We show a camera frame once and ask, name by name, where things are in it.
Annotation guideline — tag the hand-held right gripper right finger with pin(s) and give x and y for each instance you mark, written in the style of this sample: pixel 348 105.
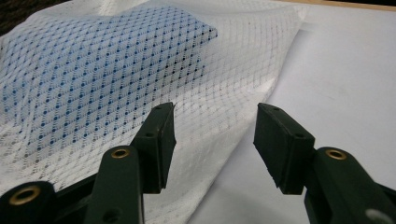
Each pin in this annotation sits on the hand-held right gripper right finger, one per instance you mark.
pixel 283 149

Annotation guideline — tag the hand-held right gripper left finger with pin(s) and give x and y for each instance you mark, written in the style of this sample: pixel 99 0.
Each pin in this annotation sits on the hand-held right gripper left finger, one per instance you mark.
pixel 155 149

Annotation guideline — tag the blue garment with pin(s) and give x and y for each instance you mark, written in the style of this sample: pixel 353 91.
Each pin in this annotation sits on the blue garment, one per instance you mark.
pixel 77 77

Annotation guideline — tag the white mesh laundry bag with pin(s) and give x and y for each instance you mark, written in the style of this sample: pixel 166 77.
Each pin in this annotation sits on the white mesh laundry bag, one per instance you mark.
pixel 236 68

